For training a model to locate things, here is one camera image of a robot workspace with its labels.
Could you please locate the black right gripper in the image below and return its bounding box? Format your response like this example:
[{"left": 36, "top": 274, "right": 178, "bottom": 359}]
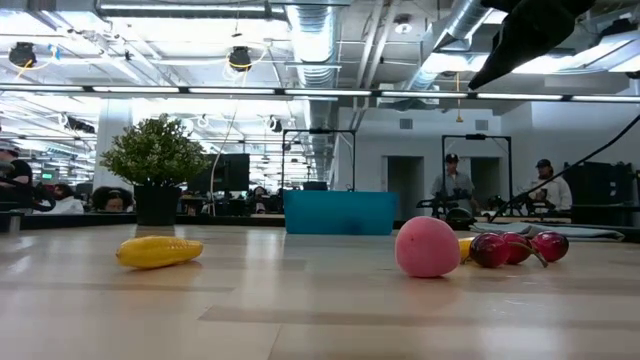
[{"left": 468, "top": 0, "right": 596, "bottom": 91}]

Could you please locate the yellow pepper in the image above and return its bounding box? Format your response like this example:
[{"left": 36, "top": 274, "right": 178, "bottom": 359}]
[{"left": 457, "top": 236, "right": 477, "bottom": 264}]

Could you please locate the pink peach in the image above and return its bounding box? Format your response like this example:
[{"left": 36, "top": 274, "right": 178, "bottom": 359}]
[{"left": 394, "top": 215, "right": 461, "bottom": 279}]

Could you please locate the person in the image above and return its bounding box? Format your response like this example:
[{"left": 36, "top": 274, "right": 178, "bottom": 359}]
[
  {"left": 249, "top": 185, "right": 269, "bottom": 215},
  {"left": 519, "top": 158, "right": 574, "bottom": 212},
  {"left": 0, "top": 146, "right": 34, "bottom": 211},
  {"left": 91, "top": 185, "right": 135, "bottom": 214},
  {"left": 430, "top": 152, "right": 479, "bottom": 217},
  {"left": 47, "top": 183, "right": 85, "bottom": 215}
]

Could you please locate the black cabinet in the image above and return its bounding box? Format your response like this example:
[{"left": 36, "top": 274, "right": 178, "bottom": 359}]
[{"left": 563, "top": 160, "right": 640, "bottom": 227}]

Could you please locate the overhead light bar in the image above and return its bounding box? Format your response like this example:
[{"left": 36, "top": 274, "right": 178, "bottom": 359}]
[{"left": 0, "top": 83, "right": 640, "bottom": 104}]

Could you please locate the teal plastic container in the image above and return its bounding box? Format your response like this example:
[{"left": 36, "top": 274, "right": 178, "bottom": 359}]
[{"left": 283, "top": 189, "right": 400, "bottom": 236}]

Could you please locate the black ceiling device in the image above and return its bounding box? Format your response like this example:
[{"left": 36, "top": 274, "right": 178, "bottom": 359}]
[
  {"left": 8, "top": 42, "right": 39, "bottom": 69},
  {"left": 228, "top": 45, "right": 253, "bottom": 73}
]

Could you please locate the black monitor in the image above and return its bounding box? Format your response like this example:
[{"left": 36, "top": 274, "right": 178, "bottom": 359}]
[{"left": 187, "top": 153, "right": 251, "bottom": 194}]

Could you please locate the green plant in black pot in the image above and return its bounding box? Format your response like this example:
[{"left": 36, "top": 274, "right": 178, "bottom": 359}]
[{"left": 98, "top": 113, "right": 211, "bottom": 227}]

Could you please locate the black rig frame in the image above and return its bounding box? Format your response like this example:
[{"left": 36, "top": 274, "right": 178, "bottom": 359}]
[
  {"left": 281, "top": 128, "right": 357, "bottom": 193},
  {"left": 441, "top": 133, "right": 513, "bottom": 217}
]

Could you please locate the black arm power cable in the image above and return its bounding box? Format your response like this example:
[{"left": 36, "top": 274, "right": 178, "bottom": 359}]
[{"left": 488, "top": 113, "right": 640, "bottom": 223}]

